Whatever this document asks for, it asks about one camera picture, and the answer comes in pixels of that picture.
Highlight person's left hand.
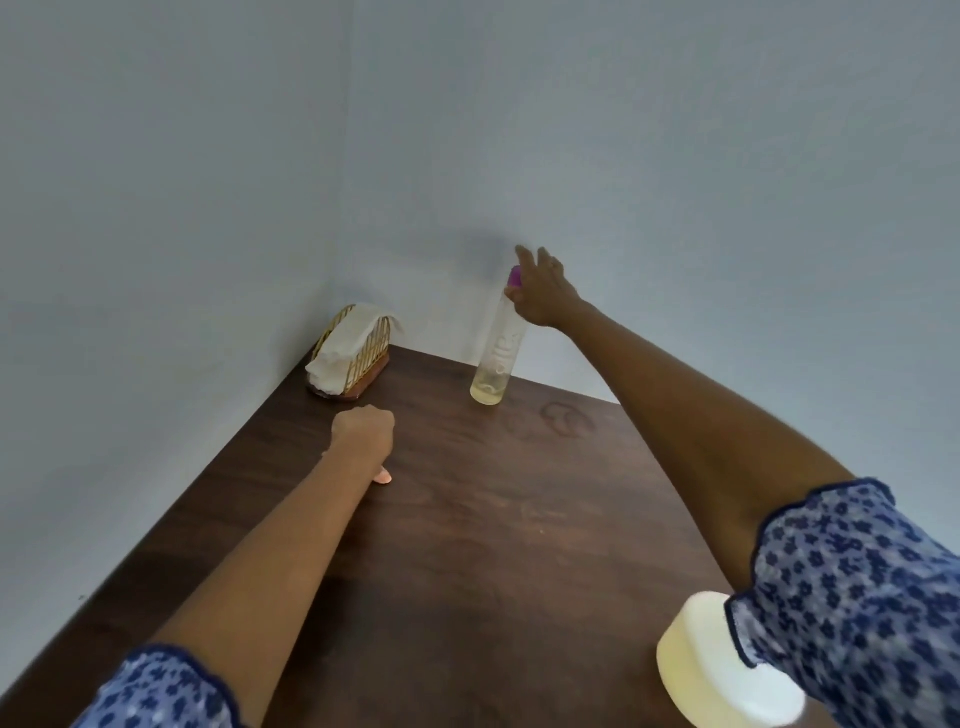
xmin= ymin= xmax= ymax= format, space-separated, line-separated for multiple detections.
xmin=321 ymin=405 xmax=397 ymax=487

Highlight gold wire napkin holder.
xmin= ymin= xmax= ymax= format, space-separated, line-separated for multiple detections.
xmin=306 ymin=303 xmax=393 ymax=402

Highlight blue floral left sleeve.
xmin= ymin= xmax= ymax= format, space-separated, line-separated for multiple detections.
xmin=71 ymin=645 xmax=249 ymax=728

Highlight person's right forearm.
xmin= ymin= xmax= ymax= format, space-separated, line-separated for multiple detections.
xmin=558 ymin=300 xmax=860 ymax=595

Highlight white round plastic container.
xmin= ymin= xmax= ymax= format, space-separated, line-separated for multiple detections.
xmin=656 ymin=591 xmax=808 ymax=728

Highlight white paper napkins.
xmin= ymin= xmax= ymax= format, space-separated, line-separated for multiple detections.
xmin=305 ymin=303 xmax=405 ymax=398

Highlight person's right hand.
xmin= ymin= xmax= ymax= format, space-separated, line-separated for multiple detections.
xmin=504 ymin=245 xmax=591 ymax=332

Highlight blue floral right sleeve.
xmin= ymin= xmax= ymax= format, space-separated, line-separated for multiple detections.
xmin=723 ymin=477 xmax=960 ymax=728

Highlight clear spray bottle purple cap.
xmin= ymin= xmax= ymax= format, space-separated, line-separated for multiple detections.
xmin=470 ymin=265 xmax=531 ymax=407

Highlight person's left forearm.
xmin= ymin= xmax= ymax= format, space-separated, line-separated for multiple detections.
xmin=150 ymin=450 xmax=376 ymax=728

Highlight blue floral sleeve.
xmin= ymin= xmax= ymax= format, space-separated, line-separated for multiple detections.
xmin=71 ymin=645 xmax=249 ymax=728
xmin=723 ymin=477 xmax=960 ymax=728

